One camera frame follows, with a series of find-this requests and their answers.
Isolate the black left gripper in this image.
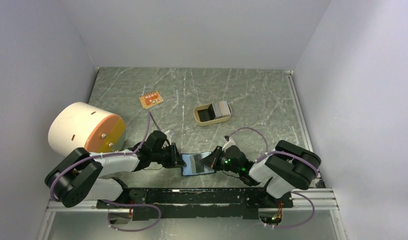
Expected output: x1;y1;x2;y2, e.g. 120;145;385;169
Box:
151;142;187;169

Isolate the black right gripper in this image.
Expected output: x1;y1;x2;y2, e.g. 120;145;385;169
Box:
199;145;241;175

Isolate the blue leather card holder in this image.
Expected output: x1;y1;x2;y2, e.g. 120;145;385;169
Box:
181;153;216;177

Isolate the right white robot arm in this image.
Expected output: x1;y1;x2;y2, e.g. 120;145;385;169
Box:
200;138;322;207

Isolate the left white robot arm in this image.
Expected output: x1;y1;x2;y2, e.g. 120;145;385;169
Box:
45;130;187;208

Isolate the beige oval card tray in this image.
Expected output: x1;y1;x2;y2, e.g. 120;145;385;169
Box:
193;104;233;127

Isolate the stack of cards in tray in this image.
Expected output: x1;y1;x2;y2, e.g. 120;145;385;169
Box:
211;100;231;119

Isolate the large white cylinder roll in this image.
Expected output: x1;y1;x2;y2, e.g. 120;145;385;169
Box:
48;102;126;157

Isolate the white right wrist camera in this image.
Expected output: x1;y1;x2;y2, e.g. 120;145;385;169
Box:
222;135;236;151

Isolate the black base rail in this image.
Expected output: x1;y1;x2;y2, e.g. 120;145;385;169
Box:
96;184;293;221

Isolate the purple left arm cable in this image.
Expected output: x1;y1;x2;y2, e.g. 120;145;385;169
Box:
50;111;163;202

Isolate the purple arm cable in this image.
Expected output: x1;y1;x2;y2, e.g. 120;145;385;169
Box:
50;111;163;202
225;127;320;230

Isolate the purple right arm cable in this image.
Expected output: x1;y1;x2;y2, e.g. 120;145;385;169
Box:
225;127;320;230

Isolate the aluminium frame rail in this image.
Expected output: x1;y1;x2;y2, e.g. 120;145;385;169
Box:
38;187;347;240

